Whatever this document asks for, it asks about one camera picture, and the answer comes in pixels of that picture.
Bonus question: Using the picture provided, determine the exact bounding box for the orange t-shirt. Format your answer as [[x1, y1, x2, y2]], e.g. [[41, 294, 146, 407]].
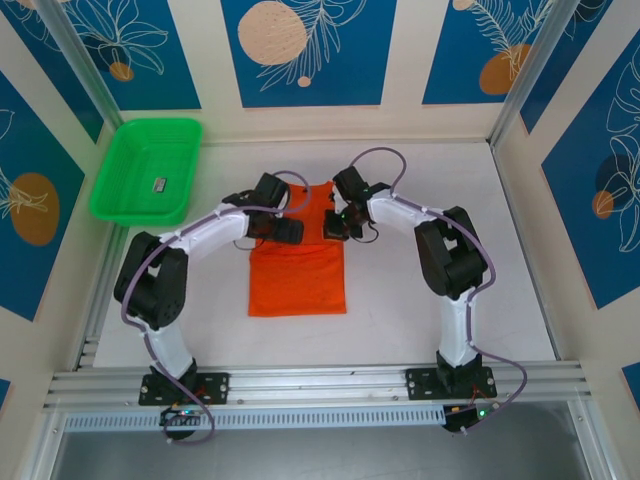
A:
[[248, 180, 348, 318]]

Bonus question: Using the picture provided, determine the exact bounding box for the green plastic basket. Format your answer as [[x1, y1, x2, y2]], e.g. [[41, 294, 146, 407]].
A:
[[88, 117, 204, 227]]

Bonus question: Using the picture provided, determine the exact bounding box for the grey metal shelf sheet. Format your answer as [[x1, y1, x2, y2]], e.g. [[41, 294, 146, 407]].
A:
[[49, 399, 596, 480]]

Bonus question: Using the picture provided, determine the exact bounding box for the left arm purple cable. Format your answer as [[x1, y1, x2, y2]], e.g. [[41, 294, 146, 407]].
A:
[[122, 169, 310, 445]]

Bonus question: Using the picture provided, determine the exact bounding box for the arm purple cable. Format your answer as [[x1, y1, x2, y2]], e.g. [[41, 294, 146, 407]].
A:
[[348, 145, 529, 417], [122, 169, 310, 445]]

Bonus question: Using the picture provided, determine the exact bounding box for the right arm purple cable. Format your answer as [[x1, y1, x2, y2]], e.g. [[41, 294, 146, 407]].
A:
[[348, 145, 529, 417]]

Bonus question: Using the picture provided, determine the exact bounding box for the aluminium side rail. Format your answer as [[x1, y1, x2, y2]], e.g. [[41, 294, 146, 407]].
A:
[[489, 144, 562, 362], [73, 222, 129, 371]]

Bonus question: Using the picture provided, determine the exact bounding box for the long aluminium mounting rail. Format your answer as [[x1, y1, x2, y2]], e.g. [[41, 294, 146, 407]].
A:
[[42, 362, 594, 409]]

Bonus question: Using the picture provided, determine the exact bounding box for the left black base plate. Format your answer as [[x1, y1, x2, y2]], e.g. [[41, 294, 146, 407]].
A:
[[138, 372, 231, 406]]

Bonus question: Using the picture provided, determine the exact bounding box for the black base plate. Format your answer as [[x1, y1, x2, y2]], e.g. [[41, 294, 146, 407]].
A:
[[404, 368, 499, 401], [138, 372, 231, 406]]

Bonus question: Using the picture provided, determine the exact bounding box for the aluminium corner post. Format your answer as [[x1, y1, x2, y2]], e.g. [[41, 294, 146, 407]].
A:
[[37, 0, 140, 154], [488, 0, 577, 147]]

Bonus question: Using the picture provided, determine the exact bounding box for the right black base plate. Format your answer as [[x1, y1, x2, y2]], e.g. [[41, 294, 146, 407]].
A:
[[404, 368, 499, 401]]

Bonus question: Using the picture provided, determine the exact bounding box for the grey slotted cable duct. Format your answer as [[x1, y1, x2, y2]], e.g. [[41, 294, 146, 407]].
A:
[[62, 405, 446, 432]]

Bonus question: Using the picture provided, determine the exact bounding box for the aluminium frame bar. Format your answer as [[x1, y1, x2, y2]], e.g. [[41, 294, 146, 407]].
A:
[[17, 407, 69, 480], [567, 399, 619, 480]]

